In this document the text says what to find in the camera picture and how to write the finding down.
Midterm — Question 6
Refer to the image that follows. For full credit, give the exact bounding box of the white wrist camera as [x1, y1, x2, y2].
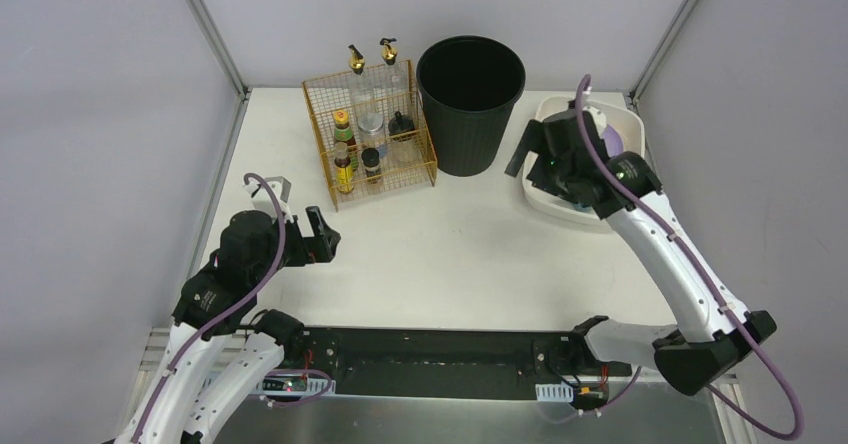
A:
[569, 100, 608, 136]
[244, 176, 292, 221]

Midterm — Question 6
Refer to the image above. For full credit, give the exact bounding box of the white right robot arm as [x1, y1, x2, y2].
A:
[506, 109, 776, 396]

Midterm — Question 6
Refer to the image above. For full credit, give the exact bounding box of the clear oil dispenser bottle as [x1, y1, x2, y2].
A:
[348, 44, 376, 121]

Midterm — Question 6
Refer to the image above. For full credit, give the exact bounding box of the white square tub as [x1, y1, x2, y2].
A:
[521, 94, 645, 233]

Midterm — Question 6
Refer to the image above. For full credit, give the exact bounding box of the purple plate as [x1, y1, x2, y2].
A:
[601, 125, 624, 157]

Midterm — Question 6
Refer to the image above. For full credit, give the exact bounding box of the small black spice jar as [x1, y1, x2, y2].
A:
[361, 147, 382, 185]

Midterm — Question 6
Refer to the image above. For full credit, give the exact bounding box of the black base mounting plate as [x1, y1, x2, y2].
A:
[255, 327, 632, 402]

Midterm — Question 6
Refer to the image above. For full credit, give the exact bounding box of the black ribbed trash bin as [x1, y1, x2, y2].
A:
[416, 35, 526, 177]

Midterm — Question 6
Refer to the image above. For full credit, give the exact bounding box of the blue mug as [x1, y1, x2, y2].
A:
[572, 203, 594, 213]

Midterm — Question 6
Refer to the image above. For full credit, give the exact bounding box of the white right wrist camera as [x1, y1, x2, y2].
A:
[569, 100, 608, 136]

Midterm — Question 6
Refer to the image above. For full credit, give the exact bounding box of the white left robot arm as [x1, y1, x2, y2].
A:
[115, 206, 341, 443]

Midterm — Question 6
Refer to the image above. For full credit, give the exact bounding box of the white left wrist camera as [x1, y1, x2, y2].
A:
[244, 176, 292, 221]

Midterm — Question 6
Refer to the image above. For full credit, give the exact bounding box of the gold wire basket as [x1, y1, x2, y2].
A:
[301, 60, 437, 209]

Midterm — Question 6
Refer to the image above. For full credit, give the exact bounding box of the black lid spice jar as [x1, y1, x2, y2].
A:
[388, 111, 420, 167]

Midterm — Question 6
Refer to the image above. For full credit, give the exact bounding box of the small yellow label bottle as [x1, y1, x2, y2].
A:
[333, 142, 354, 194]

